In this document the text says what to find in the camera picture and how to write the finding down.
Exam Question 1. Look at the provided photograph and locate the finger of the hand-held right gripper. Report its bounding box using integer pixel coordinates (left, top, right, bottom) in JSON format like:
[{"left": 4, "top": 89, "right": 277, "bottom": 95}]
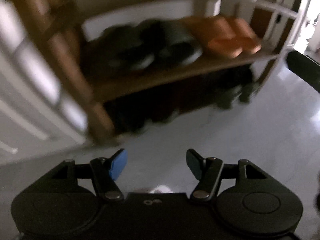
[{"left": 286, "top": 51, "right": 320, "bottom": 93}]

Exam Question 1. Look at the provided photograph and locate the white panelled cabinet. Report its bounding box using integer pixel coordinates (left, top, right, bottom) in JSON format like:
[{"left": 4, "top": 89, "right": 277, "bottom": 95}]
[{"left": 0, "top": 0, "right": 93, "bottom": 165}]

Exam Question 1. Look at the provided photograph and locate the black shoe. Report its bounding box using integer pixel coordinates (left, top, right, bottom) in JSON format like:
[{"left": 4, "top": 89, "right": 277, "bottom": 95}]
[
  {"left": 107, "top": 97, "right": 150, "bottom": 133},
  {"left": 147, "top": 87, "right": 180, "bottom": 123}
]

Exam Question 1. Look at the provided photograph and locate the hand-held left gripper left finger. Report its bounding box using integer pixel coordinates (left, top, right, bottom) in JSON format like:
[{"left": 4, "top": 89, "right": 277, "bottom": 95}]
[{"left": 51, "top": 148, "right": 128, "bottom": 202}]

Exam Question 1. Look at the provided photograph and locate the olive green sneaker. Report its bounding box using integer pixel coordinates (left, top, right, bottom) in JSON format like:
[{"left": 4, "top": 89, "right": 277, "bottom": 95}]
[
  {"left": 239, "top": 80, "right": 260, "bottom": 103},
  {"left": 215, "top": 82, "right": 243, "bottom": 109}
]

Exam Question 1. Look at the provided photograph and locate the dark slide sandal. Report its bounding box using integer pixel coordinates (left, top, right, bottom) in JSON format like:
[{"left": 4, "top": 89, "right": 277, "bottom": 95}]
[
  {"left": 150, "top": 21, "right": 203, "bottom": 65},
  {"left": 102, "top": 22, "right": 160, "bottom": 70}
]

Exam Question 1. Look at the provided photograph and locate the white sneaker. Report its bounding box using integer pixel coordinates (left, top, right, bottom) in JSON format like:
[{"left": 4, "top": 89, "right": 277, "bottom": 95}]
[{"left": 150, "top": 185, "right": 173, "bottom": 194}]

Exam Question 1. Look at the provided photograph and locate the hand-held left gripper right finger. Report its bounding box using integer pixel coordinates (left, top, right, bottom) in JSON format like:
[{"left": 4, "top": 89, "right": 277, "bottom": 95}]
[{"left": 186, "top": 149, "right": 269, "bottom": 202}]

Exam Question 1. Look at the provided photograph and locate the wooden shoe rack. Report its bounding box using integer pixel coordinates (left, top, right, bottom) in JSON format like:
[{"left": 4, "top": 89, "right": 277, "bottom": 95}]
[{"left": 7, "top": 0, "right": 283, "bottom": 143}]

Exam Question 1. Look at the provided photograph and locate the orange slipper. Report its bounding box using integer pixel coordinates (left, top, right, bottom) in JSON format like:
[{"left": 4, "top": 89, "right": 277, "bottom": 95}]
[
  {"left": 185, "top": 17, "right": 243, "bottom": 58},
  {"left": 225, "top": 17, "right": 262, "bottom": 53}
]

